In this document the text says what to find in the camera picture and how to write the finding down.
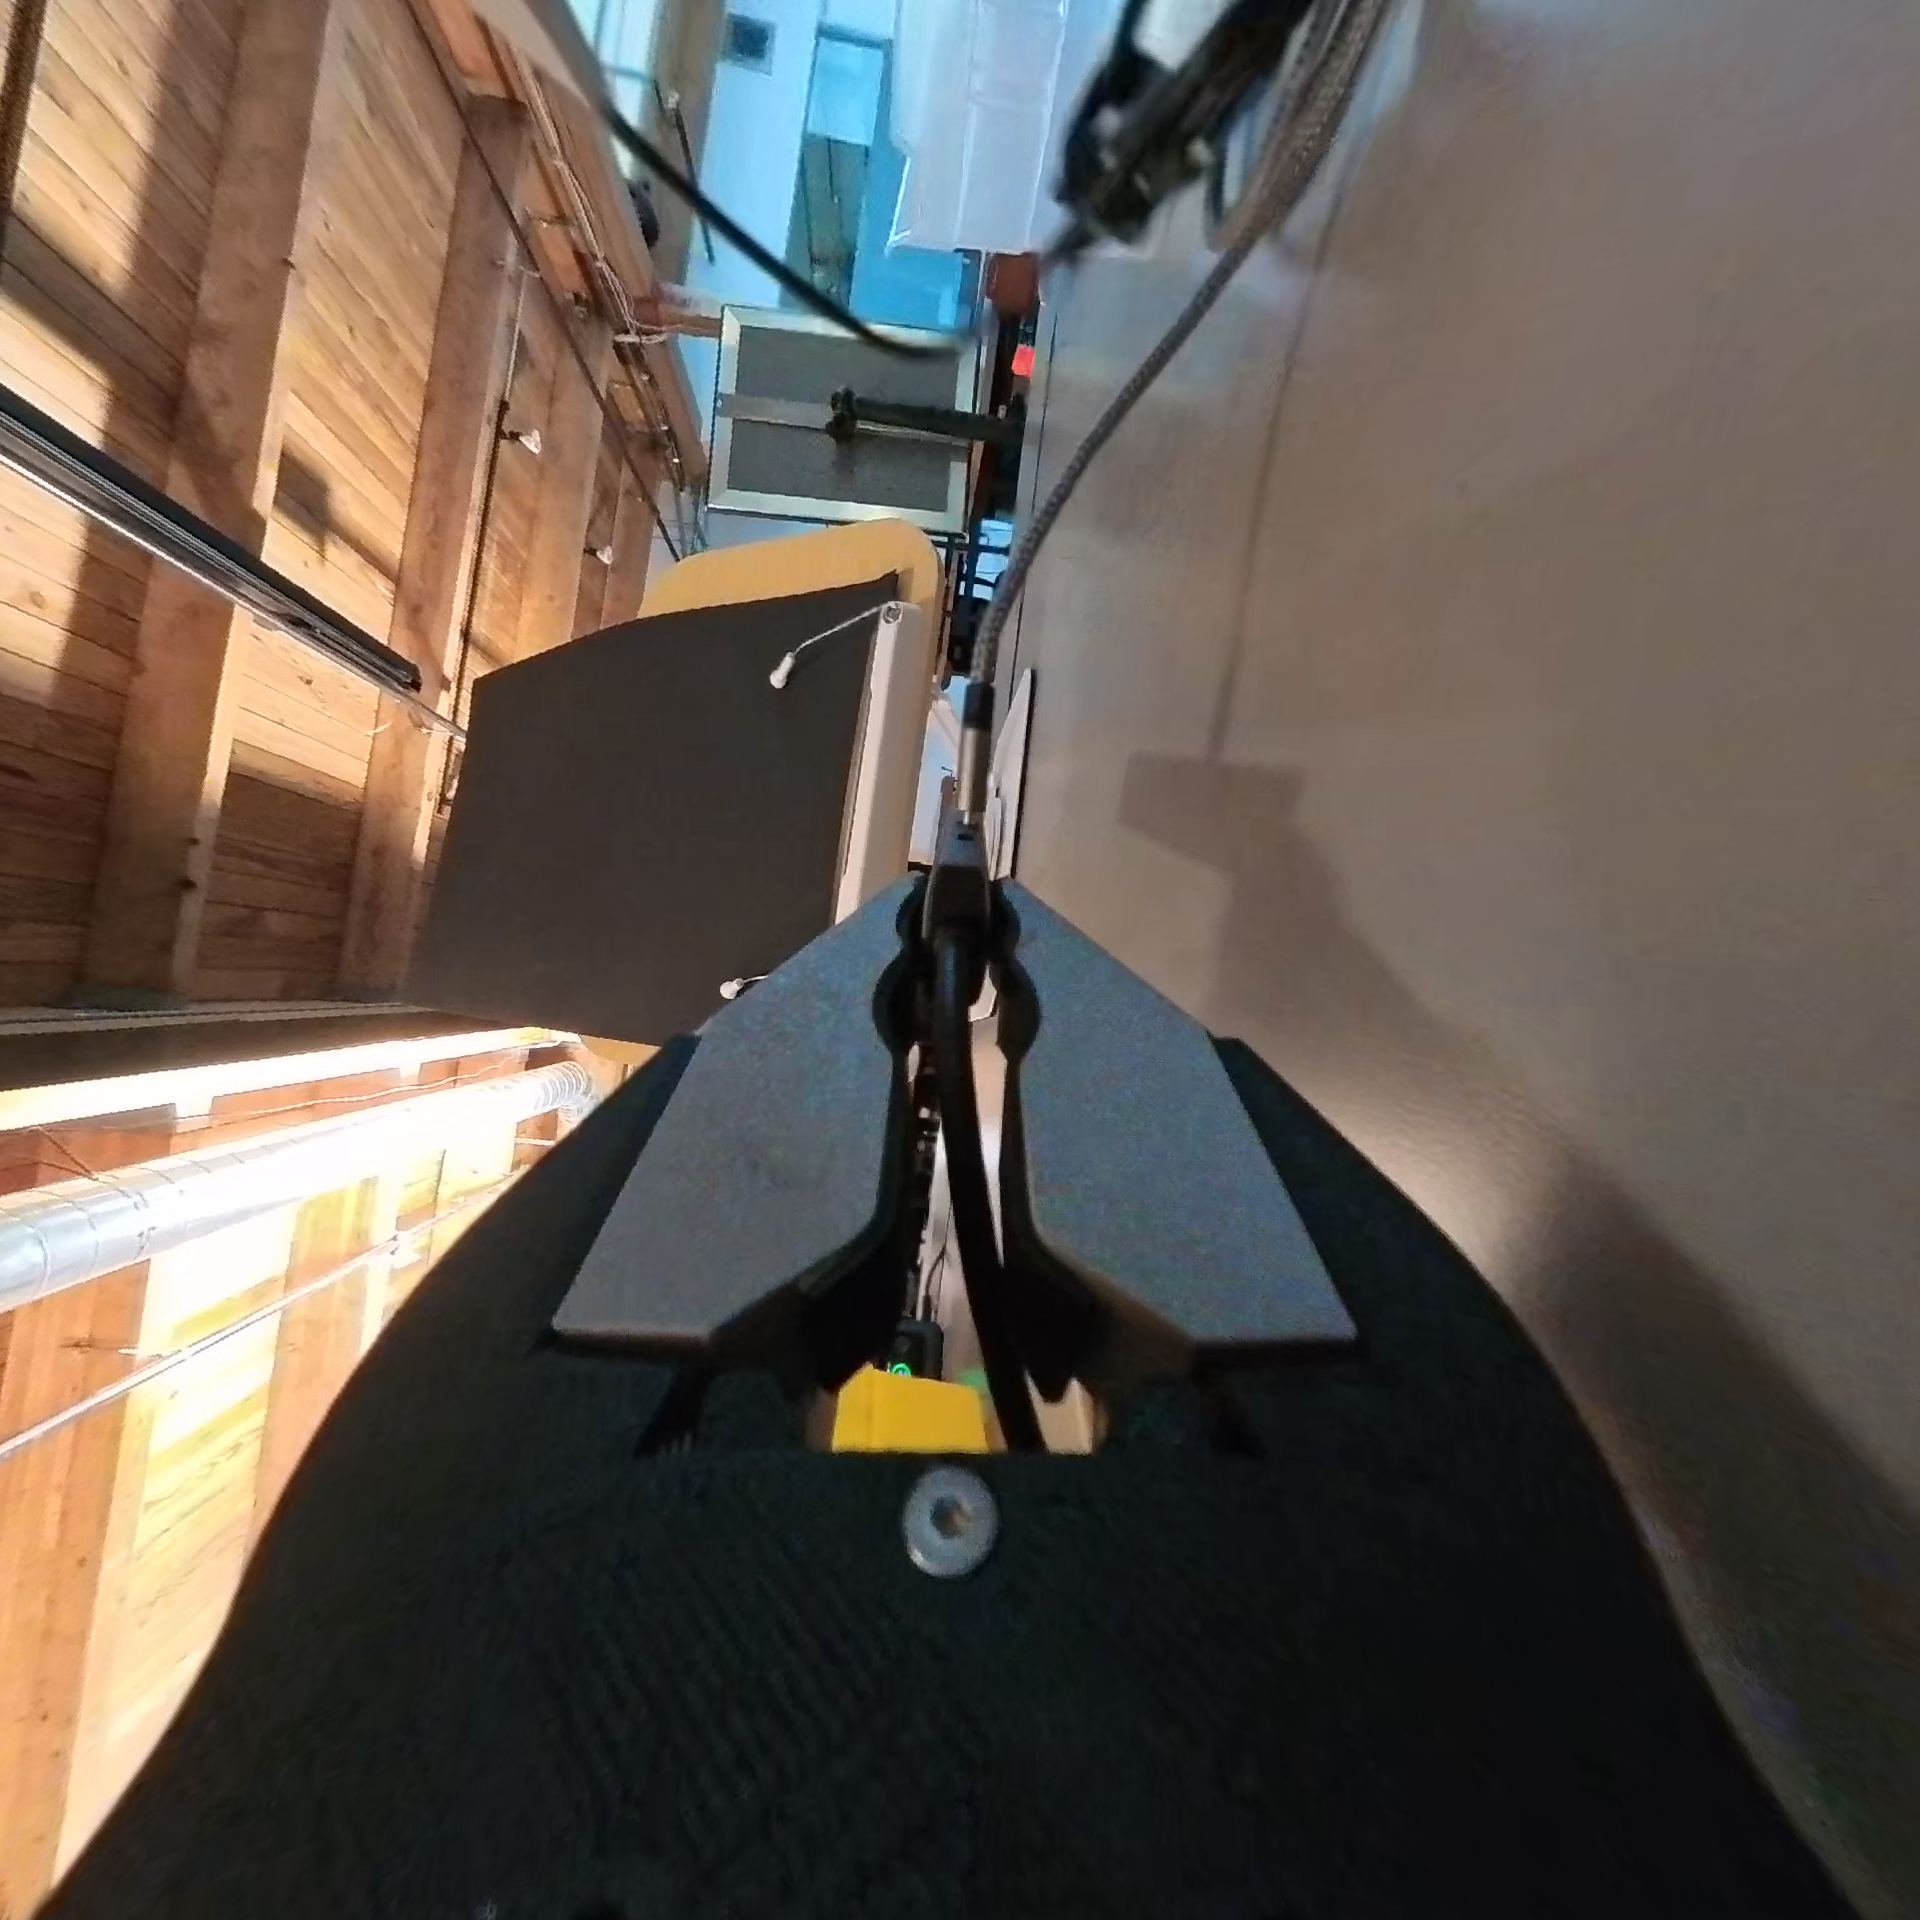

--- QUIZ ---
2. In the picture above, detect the black usb-c cable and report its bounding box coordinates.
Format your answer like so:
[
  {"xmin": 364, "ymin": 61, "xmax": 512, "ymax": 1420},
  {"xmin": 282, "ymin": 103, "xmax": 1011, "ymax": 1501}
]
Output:
[
  {"xmin": 918, "ymin": 809, "xmax": 1053, "ymax": 1453},
  {"xmin": 1056, "ymin": 0, "xmax": 1309, "ymax": 249}
]

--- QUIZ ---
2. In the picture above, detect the white cord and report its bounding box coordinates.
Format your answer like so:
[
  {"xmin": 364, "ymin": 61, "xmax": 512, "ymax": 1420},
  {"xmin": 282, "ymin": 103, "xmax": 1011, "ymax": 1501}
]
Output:
[{"xmin": 769, "ymin": 603, "xmax": 906, "ymax": 689}]

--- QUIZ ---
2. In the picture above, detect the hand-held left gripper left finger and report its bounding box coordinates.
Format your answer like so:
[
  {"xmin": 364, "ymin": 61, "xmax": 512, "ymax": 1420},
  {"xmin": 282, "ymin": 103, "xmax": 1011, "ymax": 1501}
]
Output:
[{"xmin": 553, "ymin": 877, "xmax": 940, "ymax": 1394}]

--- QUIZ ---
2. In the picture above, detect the black ceiling rail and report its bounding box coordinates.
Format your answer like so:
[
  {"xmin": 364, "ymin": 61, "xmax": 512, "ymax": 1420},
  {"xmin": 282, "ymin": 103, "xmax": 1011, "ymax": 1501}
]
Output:
[{"xmin": 0, "ymin": 381, "xmax": 431, "ymax": 696}]

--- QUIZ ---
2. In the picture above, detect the thin black cable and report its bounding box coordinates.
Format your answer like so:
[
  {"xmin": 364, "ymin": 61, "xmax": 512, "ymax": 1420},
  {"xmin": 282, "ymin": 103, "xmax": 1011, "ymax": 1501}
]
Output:
[{"xmin": 600, "ymin": 81, "xmax": 971, "ymax": 360}]

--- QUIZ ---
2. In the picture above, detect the grey braided usb-c cable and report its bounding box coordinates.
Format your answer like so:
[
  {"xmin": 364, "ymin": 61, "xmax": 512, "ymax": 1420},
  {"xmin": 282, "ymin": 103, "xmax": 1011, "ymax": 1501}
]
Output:
[{"xmin": 952, "ymin": 0, "xmax": 1390, "ymax": 828}]

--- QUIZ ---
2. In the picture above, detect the black partition panel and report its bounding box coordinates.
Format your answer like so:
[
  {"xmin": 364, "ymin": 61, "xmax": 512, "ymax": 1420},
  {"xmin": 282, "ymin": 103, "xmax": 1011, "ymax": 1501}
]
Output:
[{"xmin": 409, "ymin": 565, "xmax": 906, "ymax": 1039}]

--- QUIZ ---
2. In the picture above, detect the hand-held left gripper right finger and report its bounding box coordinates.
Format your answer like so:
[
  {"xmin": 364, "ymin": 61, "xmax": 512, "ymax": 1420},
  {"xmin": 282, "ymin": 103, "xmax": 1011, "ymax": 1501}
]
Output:
[{"xmin": 983, "ymin": 877, "xmax": 1363, "ymax": 1398}]

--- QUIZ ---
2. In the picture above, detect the grey framed panel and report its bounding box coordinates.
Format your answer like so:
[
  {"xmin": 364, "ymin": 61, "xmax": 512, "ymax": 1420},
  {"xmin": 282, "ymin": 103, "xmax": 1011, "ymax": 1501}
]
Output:
[{"xmin": 705, "ymin": 303, "xmax": 985, "ymax": 545}]

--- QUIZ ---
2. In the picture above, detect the silver air duct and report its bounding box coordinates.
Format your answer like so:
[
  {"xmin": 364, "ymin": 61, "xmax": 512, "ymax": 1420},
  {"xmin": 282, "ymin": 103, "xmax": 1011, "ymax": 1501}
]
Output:
[{"xmin": 0, "ymin": 1061, "xmax": 602, "ymax": 1314}]

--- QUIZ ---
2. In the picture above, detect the yellow device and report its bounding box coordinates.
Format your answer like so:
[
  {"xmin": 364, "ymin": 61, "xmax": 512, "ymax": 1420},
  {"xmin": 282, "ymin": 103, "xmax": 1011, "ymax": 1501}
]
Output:
[{"xmin": 828, "ymin": 1361, "xmax": 1005, "ymax": 1458}]

